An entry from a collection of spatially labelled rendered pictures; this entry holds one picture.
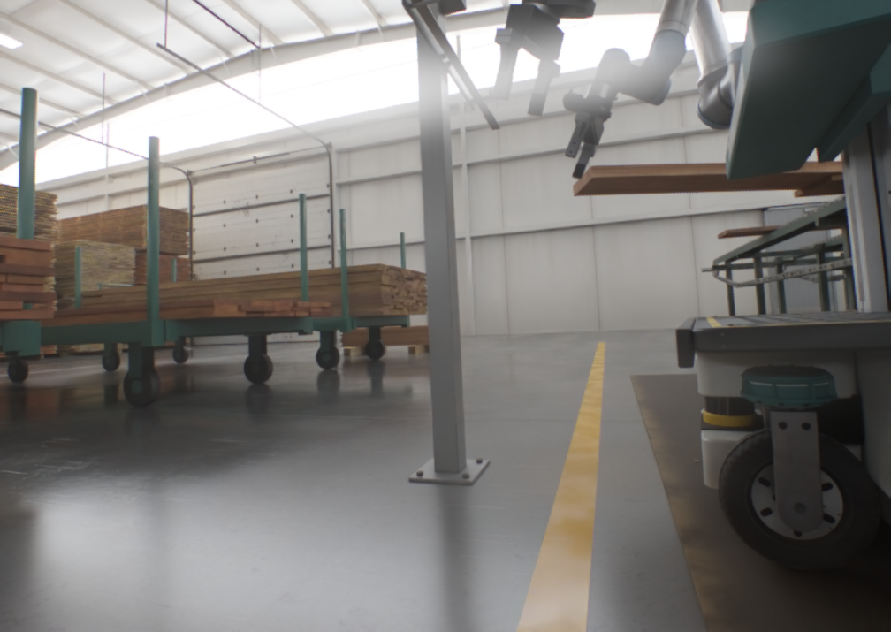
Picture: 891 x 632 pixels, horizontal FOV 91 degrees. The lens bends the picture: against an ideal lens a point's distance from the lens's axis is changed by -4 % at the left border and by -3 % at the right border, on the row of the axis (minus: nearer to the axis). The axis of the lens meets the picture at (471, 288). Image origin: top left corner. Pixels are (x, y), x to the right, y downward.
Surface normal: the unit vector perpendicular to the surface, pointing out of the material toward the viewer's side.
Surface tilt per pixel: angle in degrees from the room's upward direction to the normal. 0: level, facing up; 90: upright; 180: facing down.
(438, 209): 90
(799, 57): 180
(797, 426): 90
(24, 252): 90
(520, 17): 98
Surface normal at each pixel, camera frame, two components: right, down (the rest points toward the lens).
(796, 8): -0.45, -0.04
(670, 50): -0.04, -0.09
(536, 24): 0.80, 0.33
